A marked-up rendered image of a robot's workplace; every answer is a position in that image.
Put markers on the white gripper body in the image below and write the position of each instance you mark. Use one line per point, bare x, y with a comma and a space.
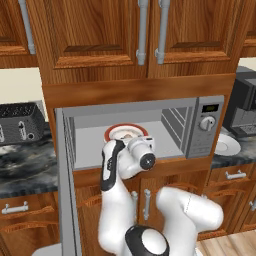
130, 136

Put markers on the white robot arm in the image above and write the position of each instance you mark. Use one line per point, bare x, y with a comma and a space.
115, 206

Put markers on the grey microwave oven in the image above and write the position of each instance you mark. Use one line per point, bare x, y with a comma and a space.
206, 140

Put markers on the grey microwave door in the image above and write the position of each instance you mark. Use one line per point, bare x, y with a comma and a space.
65, 186

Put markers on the red rimmed white plate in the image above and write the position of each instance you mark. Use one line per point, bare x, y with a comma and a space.
113, 130

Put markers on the wooden cabinet door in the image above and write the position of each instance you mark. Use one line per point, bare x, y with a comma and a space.
88, 213
26, 241
186, 181
241, 210

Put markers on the wooden drawer front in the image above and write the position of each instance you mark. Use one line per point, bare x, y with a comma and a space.
40, 213
216, 176

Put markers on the plain white plate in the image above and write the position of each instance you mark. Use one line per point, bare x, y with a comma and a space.
230, 146

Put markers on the wooden cupboard door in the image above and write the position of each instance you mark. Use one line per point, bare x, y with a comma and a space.
196, 33
90, 36
250, 30
13, 30

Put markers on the grey toaster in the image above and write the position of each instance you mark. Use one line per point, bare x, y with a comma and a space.
20, 125

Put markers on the black coffee machine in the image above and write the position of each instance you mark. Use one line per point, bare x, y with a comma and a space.
245, 100

